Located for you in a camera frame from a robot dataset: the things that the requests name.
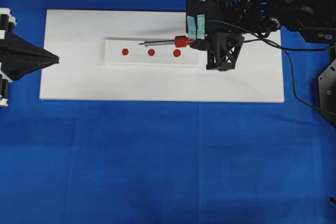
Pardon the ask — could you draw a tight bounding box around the middle red dot mark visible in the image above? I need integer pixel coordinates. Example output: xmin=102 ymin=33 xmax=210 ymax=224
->
xmin=148 ymin=49 xmax=155 ymax=56

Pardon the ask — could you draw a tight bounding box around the right red dot mark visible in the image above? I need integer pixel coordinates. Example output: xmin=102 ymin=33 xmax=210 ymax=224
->
xmin=173 ymin=49 xmax=181 ymax=57

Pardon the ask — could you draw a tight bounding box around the red dot mark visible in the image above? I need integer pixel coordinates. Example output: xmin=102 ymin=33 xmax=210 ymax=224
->
xmin=173 ymin=49 xmax=181 ymax=57
xmin=121 ymin=48 xmax=129 ymax=56
xmin=148 ymin=49 xmax=155 ymax=56

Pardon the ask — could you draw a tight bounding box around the small white raised plate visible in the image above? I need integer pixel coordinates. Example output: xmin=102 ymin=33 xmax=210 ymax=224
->
xmin=104 ymin=37 xmax=198 ymax=68

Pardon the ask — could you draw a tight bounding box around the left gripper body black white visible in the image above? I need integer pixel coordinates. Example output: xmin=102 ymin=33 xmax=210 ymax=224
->
xmin=0 ymin=7 xmax=17 ymax=108

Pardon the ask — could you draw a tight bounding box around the red handled soldering iron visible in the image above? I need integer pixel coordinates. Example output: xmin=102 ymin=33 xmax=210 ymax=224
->
xmin=139 ymin=36 xmax=194 ymax=48

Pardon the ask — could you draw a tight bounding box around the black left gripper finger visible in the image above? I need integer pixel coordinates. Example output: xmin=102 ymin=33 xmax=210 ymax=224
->
xmin=1 ymin=60 xmax=59 ymax=81
xmin=1 ymin=32 xmax=59 ymax=61

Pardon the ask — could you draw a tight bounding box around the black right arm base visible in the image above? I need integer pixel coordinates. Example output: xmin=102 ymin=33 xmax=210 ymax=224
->
xmin=318 ymin=60 xmax=336 ymax=127

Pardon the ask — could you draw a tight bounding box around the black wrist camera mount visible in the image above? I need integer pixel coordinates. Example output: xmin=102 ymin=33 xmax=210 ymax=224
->
xmin=206 ymin=33 xmax=245 ymax=71

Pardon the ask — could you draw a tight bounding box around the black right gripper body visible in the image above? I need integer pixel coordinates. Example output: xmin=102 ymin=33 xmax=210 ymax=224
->
xmin=185 ymin=0 xmax=238 ymax=50

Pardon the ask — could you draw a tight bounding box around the blue table cloth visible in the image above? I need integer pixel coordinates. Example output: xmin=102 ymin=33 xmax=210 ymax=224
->
xmin=0 ymin=0 xmax=336 ymax=224

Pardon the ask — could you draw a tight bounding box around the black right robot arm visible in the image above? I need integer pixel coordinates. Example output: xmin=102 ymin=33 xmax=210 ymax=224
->
xmin=185 ymin=0 xmax=335 ymax=50

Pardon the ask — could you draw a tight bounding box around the left red dot mark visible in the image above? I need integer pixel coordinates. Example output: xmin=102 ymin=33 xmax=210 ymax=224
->
xmin=121 ymin=48 xmax=129 ymax=56

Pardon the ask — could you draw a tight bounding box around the large white foam board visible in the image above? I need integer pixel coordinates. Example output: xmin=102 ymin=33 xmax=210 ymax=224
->
xmin=40 ymin=9 xmax=285 ymax=103

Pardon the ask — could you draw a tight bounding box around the black soldering iron cable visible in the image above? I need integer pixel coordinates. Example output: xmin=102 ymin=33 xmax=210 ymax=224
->
xmin=204 ymin=19 xmax=336 ymax=116

